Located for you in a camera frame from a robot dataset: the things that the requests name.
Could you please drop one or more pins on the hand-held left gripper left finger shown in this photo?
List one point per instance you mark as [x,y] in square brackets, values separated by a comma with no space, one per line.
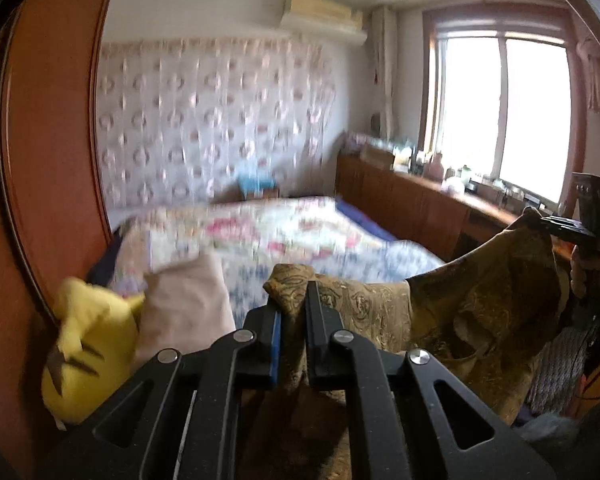
[265,350]

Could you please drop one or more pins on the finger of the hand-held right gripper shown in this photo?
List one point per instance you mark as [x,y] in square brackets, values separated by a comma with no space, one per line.
[565,227]

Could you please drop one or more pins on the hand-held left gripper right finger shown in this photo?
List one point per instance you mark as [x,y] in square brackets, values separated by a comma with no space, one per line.
[325,345]

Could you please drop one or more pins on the brown patterned shirt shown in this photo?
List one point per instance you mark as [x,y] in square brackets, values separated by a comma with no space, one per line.
[480,300]

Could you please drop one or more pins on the person's right hand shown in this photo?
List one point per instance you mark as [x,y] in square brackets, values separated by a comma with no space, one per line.
[592,280]

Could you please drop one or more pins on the beige pillow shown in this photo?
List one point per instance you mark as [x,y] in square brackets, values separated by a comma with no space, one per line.
[180,305]

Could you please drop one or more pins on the white plastic bag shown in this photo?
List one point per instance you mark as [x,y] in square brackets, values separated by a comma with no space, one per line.
[453,186]

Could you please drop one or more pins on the pink floral quilt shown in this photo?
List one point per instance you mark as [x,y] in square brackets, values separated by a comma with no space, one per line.
[280,230]

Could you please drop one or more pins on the window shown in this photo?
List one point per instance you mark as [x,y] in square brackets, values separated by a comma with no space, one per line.
[505,110]

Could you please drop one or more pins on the pink tied curtain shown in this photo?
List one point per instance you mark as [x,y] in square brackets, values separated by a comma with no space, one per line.
[592,65]

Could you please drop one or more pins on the pink ceramic jug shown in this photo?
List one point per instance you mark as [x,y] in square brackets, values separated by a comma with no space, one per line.
[436,167]

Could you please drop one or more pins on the grey checked cloth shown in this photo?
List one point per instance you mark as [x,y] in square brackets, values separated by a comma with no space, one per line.
[560,375]

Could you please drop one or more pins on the long wooden cabinet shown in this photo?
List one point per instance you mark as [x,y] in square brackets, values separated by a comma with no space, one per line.
[405,200]

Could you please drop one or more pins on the small box with blue cloth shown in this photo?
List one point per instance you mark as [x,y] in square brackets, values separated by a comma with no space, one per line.
[257,185]

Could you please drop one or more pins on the yellow plush toy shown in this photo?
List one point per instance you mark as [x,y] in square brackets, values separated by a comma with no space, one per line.
[90,340]

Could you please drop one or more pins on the cardboard box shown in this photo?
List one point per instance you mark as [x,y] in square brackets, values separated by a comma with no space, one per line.
[378,157]

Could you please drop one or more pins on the circle-patterned sheer curtain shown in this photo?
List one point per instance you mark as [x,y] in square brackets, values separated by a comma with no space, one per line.
[205,120]

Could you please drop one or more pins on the beige window curtain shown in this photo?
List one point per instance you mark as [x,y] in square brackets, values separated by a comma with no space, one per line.
[385,70]

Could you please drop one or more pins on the wooden wardrobe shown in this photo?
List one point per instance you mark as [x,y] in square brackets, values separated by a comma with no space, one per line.
[55,135]

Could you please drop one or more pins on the wall air conditioner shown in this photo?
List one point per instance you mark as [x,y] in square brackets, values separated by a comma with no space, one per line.
[320,15]

